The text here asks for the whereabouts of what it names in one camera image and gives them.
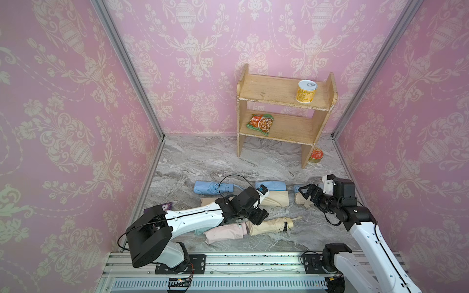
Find pink sleeved umbrella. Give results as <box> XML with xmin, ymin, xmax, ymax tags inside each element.
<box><xmin>204</xmin><ymin>223</ymin><xmax>247</xmax><ymax>245</ymax></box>

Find blue sleeved umbrella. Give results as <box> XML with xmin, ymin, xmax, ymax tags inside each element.
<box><xmin>194</xmin><ymin>181</ymin><xmax>242</xmax><ymax>195</ymax></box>

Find red round tin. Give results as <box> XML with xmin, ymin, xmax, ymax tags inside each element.
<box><xmin>309</xmin><ymin>148</ymin><xmax>324</xmax><ymax>164</ymax></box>

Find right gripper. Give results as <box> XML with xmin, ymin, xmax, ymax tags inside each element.
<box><xmin>300</xmin><ymin>183</ymin><xmax>343</xmax><ymax>215</ymax></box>

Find yellow can white lid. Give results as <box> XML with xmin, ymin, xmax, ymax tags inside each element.
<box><xmin>296</xmin><ymin>79</ymin><xmax>318</xmax><ymax>104</ymax></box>

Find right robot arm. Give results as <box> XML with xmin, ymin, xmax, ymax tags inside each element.
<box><xmin>298</xmin><ymin>174</ymin><xmax>421</xmax><ymax>293</ymax></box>

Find purple snack bag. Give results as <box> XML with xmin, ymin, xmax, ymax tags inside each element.
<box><xmin>161</xmin><ymin>202</ymin><xmax>173</xmax><ymax>211</ymax></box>

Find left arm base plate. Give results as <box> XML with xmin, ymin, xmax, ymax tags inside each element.
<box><xmin>155</xmin><ymin>254</ymin><xmax>206</xmax><ymax>275</ymax></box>

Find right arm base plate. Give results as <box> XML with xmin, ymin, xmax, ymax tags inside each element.
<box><xmin>299</xmin><ymin>251</ymin><xmax>327</xmax><ymax>275</ymax></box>

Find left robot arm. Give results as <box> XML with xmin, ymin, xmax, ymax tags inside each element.
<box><xmin>125</xmin><ymin>185</ymin><xmax>269</xmax><ymax>273</ymax></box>

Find beige umbrella sleeve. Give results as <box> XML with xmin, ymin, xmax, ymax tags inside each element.
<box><xmin>245</xmin><ymin>216</ymin><xmax>302</xmax><ymax>236</ymax></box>
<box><xmin>261</xmin><ymin>191</ymin><xmax>289</xmax><ymax>207</ymax></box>

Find green sleeved umbrella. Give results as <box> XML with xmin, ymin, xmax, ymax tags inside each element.
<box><xmin>194</xmin><ymin>227</ymin><xmax>211</xmax><ymax>235</ymax></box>

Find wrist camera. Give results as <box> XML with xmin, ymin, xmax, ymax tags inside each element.
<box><xmin>322</xmin><ymin>174</ymin><xmax>336</xmax><ymax>195</ymax></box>
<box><xmin>256</xmin><ymin>184</ymin><xmax>269</xmax><ymax>201</ymax></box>

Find orange green snack packet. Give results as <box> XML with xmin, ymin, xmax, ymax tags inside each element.
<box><xmin>246</xmin><ymin>114</ymin><xmax>274</xmax><ymax>136</ymax></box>

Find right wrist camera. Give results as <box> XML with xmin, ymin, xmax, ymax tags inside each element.
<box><xmin>322</xmin><ymin>174</ymin><xmax>336</xmax><ymax>195</ymax></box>

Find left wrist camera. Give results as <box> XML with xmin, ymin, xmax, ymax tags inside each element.
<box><xmin>256</xmin><ymin>184</ymin><xmax>269</xmax><ymax>201</ymax></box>

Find aluminium front rail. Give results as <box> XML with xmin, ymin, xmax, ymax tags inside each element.
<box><xmin>95</xmin><ymin>251</ymin><xmax>415</xmax><ymax>293</ymax></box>

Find wooden two-tier shelf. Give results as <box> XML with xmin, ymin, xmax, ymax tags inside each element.
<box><xmin>236</xmin><ymin>63</ymin><xmax>338</xmax><ymax>169</ymax></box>

